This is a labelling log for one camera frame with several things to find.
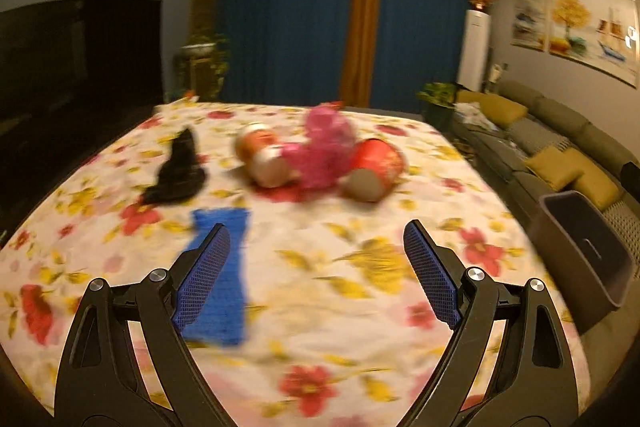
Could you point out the dark plastic bin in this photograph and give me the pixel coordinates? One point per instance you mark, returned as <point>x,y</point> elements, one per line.
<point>565,227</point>

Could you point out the grey sofa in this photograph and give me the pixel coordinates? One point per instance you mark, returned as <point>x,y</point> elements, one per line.
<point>560,112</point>

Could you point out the black television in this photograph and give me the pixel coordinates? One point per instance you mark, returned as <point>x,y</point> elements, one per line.
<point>75,67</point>

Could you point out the white handheld vacuum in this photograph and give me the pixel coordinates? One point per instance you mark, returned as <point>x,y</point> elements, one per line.
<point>496,73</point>

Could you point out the orange curtain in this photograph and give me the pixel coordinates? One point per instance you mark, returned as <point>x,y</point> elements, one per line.
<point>362,27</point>

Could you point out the white cloth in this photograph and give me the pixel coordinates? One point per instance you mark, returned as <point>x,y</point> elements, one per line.
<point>470,113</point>

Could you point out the blue curtain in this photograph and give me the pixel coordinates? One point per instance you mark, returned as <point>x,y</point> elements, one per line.
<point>425,32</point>
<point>285,22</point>

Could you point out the floral printed tablecloth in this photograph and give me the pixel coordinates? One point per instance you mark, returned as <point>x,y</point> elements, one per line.
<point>350,217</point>

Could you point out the black cloth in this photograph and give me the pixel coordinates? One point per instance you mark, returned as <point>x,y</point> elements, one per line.
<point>180,172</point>

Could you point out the apple print paper cup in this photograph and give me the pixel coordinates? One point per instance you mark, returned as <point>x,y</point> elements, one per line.
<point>265,157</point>

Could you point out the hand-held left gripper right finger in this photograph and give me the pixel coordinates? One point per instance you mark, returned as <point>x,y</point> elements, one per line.
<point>432,277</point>

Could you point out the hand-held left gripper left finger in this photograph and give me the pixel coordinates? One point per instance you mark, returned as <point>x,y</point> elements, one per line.
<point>202,277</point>

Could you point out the potted plant in green pot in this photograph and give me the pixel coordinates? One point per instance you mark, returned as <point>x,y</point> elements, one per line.
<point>437,104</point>

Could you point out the black white patterned cushion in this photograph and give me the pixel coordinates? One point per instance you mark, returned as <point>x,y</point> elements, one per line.
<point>542,134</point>
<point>625,224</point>

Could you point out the yellow cushion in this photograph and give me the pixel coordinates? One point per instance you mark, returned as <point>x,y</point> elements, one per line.
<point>505,111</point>
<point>550,164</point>
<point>597,189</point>

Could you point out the red paper cup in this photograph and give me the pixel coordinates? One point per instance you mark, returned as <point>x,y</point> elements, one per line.
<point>380,162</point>

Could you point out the trailing plant in white pot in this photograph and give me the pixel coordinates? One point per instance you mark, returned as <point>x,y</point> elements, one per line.
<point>200,49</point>

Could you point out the wooden plant stand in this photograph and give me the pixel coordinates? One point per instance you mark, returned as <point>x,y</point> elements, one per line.
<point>202,79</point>

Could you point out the blue cloth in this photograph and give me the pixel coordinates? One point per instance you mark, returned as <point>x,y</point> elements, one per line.
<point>232,257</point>

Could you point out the small landscape painting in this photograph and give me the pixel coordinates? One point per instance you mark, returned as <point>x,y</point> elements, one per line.
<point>530,19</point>

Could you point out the white standing air conditioner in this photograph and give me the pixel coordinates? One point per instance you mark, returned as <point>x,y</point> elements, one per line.
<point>473,52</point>

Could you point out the sailboat and tree painting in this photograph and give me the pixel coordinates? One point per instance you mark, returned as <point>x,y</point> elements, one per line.
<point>590,32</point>

